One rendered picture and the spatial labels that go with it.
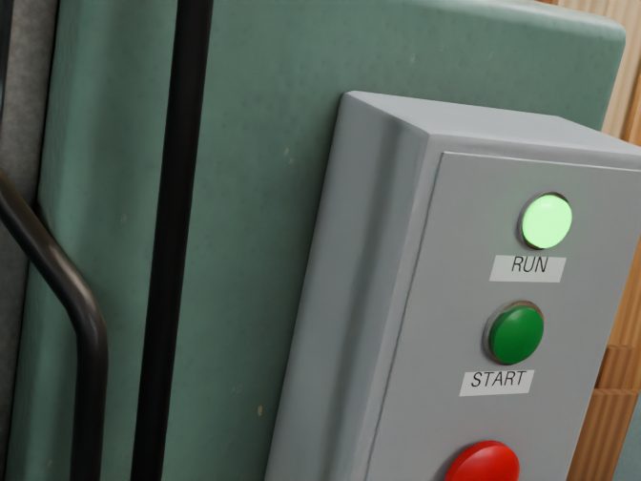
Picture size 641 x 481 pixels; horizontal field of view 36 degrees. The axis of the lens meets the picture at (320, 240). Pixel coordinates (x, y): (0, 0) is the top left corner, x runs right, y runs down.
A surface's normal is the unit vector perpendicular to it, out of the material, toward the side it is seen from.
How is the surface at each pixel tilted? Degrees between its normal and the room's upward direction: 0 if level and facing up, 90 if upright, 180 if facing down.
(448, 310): 90
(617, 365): 88
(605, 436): 88
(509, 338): 90
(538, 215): 75
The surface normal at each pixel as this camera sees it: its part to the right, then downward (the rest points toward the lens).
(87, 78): -0.32, 0.22
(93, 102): 0.19, 0.32
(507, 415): 0.43, 0.34
